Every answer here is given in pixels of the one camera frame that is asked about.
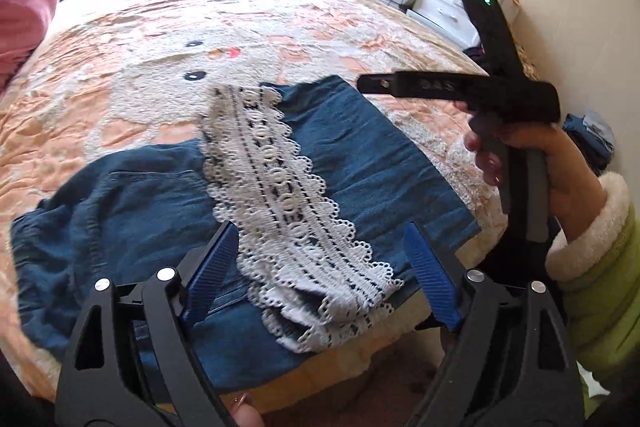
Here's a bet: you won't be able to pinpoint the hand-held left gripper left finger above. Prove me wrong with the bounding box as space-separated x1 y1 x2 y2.
55 221 240 427

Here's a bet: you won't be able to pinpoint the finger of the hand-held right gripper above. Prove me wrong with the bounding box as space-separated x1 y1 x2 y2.
357 72 469 101

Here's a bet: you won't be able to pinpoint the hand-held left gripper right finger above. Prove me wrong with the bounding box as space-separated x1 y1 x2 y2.
404 222 586 427

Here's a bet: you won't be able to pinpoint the blue pants with lace trim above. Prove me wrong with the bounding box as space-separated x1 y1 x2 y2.
10 74 483 393

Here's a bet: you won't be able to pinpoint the person's right forearm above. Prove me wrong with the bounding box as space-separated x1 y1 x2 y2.
545 172 640 408

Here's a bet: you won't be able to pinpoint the person's right hand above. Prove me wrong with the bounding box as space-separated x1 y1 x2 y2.
465 122 608 233

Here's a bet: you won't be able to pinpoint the person's left hand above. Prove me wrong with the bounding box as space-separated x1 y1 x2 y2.
230 392 266 427

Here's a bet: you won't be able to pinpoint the dark blue clothes heap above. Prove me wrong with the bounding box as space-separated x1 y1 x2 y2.
562 109 616 178

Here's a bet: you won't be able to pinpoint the pink pillow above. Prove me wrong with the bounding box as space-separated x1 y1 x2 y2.
0 0 58 88

